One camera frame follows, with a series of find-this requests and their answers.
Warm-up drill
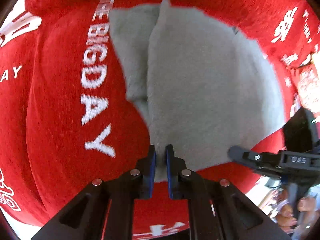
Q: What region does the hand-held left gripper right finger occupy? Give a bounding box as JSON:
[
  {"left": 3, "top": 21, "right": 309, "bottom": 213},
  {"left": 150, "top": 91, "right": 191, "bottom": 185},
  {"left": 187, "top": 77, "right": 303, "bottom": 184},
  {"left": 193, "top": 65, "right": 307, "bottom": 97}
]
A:
[{"left": 165, "top": 144, "right": 292, "bottom": 240}]

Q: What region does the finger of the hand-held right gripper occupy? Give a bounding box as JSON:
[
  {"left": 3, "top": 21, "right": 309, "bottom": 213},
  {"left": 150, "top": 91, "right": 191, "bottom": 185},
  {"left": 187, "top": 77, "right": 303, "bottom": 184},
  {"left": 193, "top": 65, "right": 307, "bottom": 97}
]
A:
[{"left": 229, "top": 145, "right": 282, "bottom": 178}]

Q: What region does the grey sweater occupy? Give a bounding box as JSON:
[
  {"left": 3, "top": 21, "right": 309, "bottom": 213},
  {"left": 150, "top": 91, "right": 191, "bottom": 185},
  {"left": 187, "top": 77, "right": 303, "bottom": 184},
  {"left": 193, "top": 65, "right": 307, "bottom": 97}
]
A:
[{"left": 107, "top": 0, "right": 287, "bottom": 183}]

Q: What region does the person's right hand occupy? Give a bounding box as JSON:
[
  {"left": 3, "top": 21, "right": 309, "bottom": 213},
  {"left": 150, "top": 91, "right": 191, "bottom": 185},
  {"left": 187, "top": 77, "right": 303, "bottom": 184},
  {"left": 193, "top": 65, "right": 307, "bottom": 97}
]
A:
[{"left": 297, "top": 196, "right": 319, "bottom": 213}]

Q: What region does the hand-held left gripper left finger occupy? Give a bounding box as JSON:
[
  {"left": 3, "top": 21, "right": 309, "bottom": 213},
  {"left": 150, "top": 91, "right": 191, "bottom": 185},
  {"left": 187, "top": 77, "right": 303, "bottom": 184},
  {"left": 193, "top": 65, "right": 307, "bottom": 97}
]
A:
[{"left": 31, "top": 144, "right": 157, "bottom": 240}]

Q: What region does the red printed blanket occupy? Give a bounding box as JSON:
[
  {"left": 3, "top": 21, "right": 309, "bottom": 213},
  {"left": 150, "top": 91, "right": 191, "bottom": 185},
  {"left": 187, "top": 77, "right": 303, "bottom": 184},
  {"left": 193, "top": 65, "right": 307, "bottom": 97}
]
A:
[{"left": 0, "top": 0, "right": 320, "bottom": 240}]

